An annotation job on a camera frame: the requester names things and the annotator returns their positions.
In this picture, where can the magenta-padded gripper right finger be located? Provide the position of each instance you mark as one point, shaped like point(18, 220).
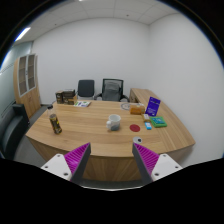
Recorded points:
point(163, 165)

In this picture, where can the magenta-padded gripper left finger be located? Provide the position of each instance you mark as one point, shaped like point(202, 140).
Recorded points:
point(60, 165)

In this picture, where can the clear black-capped drink bottle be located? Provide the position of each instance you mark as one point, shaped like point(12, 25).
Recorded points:
point(55, 124)

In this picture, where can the small grey round disc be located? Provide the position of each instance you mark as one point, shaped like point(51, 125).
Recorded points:
point(137, 140)

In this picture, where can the flat green box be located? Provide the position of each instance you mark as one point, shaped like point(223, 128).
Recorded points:
point(158, 121)

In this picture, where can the flat round red coaster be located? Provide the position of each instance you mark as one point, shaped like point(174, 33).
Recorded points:
point(134, 127)

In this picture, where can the purple standing sign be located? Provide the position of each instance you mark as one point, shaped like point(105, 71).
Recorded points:
point(153, 106)

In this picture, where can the black leather sofa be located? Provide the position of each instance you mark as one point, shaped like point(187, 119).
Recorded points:
point(11, 130)

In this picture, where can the orange cardboard box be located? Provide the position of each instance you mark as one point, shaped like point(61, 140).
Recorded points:
point(137, 109)

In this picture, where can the white green booklet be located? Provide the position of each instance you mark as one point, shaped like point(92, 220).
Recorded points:
point(82, 104)

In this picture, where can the white ceramic mug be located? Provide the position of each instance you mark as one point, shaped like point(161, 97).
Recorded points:
point(114, 122)

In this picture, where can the small dark brown box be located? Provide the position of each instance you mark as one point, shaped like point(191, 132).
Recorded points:
point(59, 97)

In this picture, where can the large dark brown box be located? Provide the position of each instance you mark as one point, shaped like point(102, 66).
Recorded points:
point(70, 97)

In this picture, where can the round white paper sheet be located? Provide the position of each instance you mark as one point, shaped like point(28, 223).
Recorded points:
point(125, 106)

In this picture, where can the wooden shelf cabinet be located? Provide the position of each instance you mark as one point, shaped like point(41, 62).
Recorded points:
point(30, 100)

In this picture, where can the grey mesh office chair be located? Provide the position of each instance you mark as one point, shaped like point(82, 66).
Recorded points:
point(111, 90)

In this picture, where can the rectangular ceiling light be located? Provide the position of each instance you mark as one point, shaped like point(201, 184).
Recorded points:
point(22, 33)

